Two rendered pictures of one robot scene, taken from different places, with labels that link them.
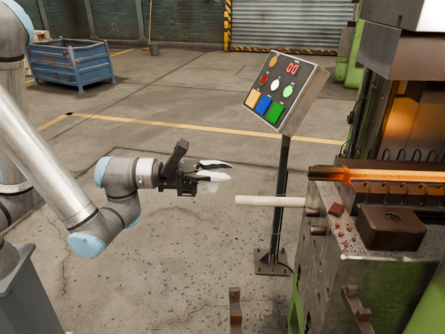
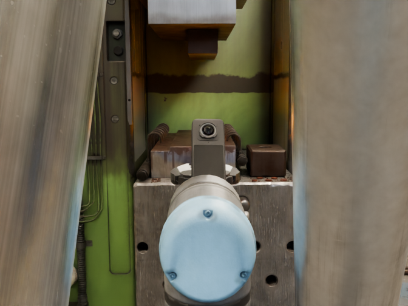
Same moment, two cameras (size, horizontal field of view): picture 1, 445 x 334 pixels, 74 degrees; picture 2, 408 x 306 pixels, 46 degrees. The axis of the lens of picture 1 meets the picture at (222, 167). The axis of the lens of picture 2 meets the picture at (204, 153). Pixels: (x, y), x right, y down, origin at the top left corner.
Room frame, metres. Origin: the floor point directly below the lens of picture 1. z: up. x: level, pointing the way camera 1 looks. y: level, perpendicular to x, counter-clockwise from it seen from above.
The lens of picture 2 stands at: (0.77, 0.78, 1.13)
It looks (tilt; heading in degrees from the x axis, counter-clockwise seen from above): 8 degrees down; 266
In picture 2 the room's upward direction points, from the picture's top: straight up
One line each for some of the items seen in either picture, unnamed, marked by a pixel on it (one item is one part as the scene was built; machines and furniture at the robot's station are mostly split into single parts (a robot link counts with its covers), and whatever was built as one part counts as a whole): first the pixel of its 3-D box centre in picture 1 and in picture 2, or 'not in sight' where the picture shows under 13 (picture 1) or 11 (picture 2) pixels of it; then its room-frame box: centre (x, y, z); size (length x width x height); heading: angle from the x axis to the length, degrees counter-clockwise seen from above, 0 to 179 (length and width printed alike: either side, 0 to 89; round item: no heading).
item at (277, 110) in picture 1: (275, 113); not in sight; (1.14, -0.21, 1.01); 0.07 x 0.05 x 0.07; 21
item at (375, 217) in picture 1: (389, 228); (265, 159); (0.53, -0.39, 0.95); 0.12 x 0.08 x 0.06; 86
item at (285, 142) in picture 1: (279, 189); not in sight; (1.27, -0.30, 0.54); 0.04 x 0.04 x 1.08; 86
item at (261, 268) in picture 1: (271, 256); not in sight; (1.28, -0.30, 0.05); 0.22 x 0.22 x 0.09; 86
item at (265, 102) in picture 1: (263, 105); not in sight; (1.23, -0.18, 1.01); 0.07 x 0.05 x 0.07; 21
